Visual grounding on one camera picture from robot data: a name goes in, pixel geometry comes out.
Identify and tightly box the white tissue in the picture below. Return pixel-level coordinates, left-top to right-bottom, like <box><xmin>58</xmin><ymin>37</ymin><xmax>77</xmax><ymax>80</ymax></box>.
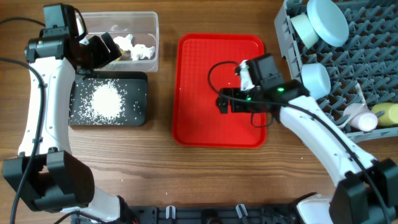
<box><xmin>113</xmin><ymin>34</ymin><xmax>133</xmax><ymax>51</ymax></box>

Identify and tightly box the white napkin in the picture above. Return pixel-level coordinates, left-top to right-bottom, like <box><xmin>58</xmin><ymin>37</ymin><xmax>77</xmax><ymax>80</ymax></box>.
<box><xmin>130</xmin><ymin>44</ymin><xmax>155</xmax><ymax>60</ymax></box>

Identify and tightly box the light blue bowl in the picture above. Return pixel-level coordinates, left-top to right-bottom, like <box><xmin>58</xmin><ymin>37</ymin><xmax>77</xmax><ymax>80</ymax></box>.
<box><xmin>301</xmin><ymin>63</ymin><xmax>331</xmax><ymax>100</ymax></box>

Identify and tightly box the mint green bowl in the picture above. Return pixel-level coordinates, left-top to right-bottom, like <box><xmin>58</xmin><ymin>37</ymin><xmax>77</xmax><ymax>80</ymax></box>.
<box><xmin>290</xmin><ymin>14</ymin><xmax>319</xmax><ymax>49</ymax></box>

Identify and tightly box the white plastic spoon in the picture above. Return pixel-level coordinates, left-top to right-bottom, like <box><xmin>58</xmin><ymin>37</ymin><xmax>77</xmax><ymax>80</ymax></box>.
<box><xmin>354</xmin><ymin>83</ymin><xmax>367</xmax><ymax>106</ymax></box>

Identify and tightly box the light blue plate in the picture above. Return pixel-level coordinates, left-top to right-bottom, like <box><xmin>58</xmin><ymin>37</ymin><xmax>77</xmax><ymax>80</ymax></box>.
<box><xmin>307</xmin><ymin>0</ymin><xmax>349</xmax><ymax>47</ymax></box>

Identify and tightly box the white plastic cup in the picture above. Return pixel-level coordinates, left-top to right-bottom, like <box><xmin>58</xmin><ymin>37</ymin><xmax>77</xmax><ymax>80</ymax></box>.
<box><xmin>343</xmin><ymin>103</ymin><xmax>378</xmax><ymax>132</ymax></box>

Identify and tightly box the yellow plastic cup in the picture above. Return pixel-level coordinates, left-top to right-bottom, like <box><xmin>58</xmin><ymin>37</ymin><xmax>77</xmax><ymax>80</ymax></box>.
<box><xmin>371</xmin><ymin>103</ymin><xmax>397</xmax><ymax>126</ymax></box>

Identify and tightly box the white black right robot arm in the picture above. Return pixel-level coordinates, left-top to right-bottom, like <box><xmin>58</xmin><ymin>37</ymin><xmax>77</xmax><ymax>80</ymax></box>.
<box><xmin>215</xmin><ymin>54</ymin><xmax>397</xmax><ymax>223</ymax></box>

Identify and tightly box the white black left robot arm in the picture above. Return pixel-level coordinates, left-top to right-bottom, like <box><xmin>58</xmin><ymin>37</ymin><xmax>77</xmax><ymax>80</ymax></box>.
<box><xmin>2</xmin><ymin>3</ymin><xmax>134</xmax><ymax>223</ymax></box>

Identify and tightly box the grey dishwasher rack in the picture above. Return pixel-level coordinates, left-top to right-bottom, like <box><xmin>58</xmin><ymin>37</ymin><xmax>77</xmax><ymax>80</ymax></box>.
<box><xmin>274</xmin><ymin>1</ymin><xmax>397</xmax><ymax>142</ymax></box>

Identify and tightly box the clear plastic bin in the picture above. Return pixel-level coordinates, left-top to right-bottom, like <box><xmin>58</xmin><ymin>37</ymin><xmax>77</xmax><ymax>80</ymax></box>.
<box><xmin>76</xmin><ymin>11</ymin><xmax>159</xmax><ymax>72</ymax></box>

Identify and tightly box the black tray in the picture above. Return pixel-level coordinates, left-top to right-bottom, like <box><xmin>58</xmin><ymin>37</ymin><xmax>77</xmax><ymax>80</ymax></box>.
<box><xmin>68</xmin><ymin>71</ymin><xmax>149</xmax><ymax>127</ymax></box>

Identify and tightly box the pile of white rice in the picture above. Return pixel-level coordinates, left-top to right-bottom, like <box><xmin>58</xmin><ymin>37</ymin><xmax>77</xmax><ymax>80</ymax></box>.
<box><xmin>70</xmin><ymin>79</ymin><xmax>141</xmax><ymax>125</ymax></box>

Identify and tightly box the red serving tray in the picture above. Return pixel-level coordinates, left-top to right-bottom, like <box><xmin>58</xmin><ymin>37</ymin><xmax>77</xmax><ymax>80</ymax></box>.
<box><xmin>172</xmin><ymin>33</ymin><xmax>267</xmax><ymax>149</ymax></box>

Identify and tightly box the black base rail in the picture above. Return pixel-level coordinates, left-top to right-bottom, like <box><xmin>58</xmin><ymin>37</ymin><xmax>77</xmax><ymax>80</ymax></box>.
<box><xmin>70</xmin><ymin>203</ymin><xmax>330</xmax><ymax>224</ymax></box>

